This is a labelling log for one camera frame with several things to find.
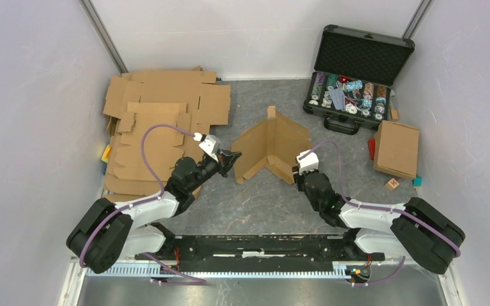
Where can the black poker chip case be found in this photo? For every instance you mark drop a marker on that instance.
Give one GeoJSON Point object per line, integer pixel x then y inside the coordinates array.
{"type": "Point", "coordinates": [352, 78]}

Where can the red object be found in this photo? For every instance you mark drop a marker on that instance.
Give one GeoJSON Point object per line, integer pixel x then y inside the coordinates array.
{"type": "Point", "coordinates": [371, 148]}

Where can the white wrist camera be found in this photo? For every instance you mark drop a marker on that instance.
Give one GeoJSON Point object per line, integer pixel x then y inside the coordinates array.
{"type": "Point", "coordinates": [307, 161]}
{"type": "Point", "coordinates": [210, 144]}

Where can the folded cardboard box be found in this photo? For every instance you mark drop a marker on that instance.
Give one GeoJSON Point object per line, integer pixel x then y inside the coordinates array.
{"type": "Point", "coordinates": [396, 149]}

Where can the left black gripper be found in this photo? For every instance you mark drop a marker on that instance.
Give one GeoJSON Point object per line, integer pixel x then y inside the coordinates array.
{"type": "Point", "coordinates": [230, 159]}

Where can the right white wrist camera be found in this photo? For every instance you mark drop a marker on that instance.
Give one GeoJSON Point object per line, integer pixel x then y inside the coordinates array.
{"type": "Point", "coordinates": [307, 161]}

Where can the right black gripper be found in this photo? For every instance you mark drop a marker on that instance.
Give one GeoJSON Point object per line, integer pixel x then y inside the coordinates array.
{"type": "Point", "coordinates": [299, 178]}

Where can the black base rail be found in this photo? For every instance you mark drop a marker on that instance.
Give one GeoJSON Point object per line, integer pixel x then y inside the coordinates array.
{"type": "Point", "coordinates": [261, 253]}

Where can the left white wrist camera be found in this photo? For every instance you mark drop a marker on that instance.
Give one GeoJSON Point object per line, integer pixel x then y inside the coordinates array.
{"type": "Point", "coordinates": [210, 144]}

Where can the small brown wooden block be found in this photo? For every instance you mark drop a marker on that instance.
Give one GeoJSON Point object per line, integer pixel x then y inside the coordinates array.
{"type": "Point", "coordinates": [394, 115]}

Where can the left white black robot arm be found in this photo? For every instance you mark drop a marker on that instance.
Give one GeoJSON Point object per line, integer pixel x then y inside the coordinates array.
{"type": "Point", "coordinates": [110, 231]}

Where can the cardboard box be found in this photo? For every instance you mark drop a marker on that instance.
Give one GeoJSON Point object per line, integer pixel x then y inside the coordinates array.
{"type": "Point", "coordinates": [273, 143]}
{"type": "Point", "coordinates": [396, 149]}

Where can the stack of flat cardboard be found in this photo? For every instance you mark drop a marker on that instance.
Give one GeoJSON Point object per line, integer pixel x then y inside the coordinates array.
{"type": "Point", "coordinates": [150, 113]}

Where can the teal cube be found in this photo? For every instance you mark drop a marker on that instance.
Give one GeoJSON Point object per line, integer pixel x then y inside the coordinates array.
{"type": "Point", "coordinates": [417, 181]}

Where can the wooden letter block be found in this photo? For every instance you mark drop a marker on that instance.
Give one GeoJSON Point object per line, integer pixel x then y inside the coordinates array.
{"type": "Point", "coordinates": [392, 184]}

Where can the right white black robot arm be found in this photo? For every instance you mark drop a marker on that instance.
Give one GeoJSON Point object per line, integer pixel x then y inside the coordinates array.
{"type": "Point", "coordinates": [414, 229]}

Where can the orange yellow block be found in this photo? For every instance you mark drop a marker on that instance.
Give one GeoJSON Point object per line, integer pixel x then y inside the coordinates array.
{"type": "Point", "coordinates": [106, 153]}

